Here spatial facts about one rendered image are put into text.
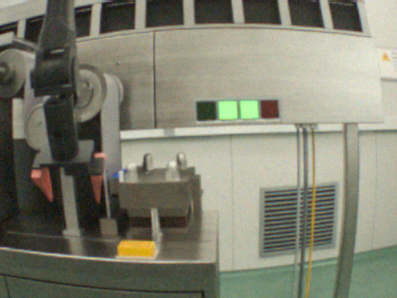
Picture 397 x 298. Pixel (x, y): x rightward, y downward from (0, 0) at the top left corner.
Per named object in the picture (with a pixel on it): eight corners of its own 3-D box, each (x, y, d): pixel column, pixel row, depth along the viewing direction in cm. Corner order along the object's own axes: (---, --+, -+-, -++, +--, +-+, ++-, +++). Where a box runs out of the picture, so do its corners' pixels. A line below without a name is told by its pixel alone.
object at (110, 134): (104, 185, 137) (101, 108, 136) (119, 176, 161) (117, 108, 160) (106, 185, 137) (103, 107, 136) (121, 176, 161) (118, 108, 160)
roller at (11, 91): (-11, 100, 138) (-8, 55, 137) (15, 101, 163) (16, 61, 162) (25, 94, 137) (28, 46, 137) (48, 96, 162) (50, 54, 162)
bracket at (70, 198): (62, 235, 131) (52, 112, 129) (68, 231, 137) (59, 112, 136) (79, 237, 131) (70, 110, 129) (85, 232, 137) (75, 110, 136)
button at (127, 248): (118, 257, 111) (117, 246, 111) (123, 250, 118) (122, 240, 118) (152, 258, 110) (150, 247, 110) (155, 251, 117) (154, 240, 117)
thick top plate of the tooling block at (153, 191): (120, 208, 133) (117, 182, 133) (141, 188, 173) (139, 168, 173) (188, 208, 133) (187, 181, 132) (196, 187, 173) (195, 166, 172)
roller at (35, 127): (25, 150, 137) (24, 105, 137) (48, 145, 163) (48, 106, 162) (60, 148, 137) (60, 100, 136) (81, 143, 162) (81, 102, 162)
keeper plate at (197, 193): (193, 221, 150) (191, 178, 149) (195, 214, 160) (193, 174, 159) (203, 220, 149) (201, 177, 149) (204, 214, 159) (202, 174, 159)
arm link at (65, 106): (38, 101, 82) (69, 97, 82) (47, 82, 88) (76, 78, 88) (44, 138, 86) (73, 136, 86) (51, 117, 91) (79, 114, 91)
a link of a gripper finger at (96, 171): (75, 188, 99) (67, 144, 94) (111, 188, 99) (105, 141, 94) (71, 211, 93) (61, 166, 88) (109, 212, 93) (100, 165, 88)
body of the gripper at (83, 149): (45, 152, 94) (39, 116, 90) (94, 149, 94) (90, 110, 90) (39, 172, 89) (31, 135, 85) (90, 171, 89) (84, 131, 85)
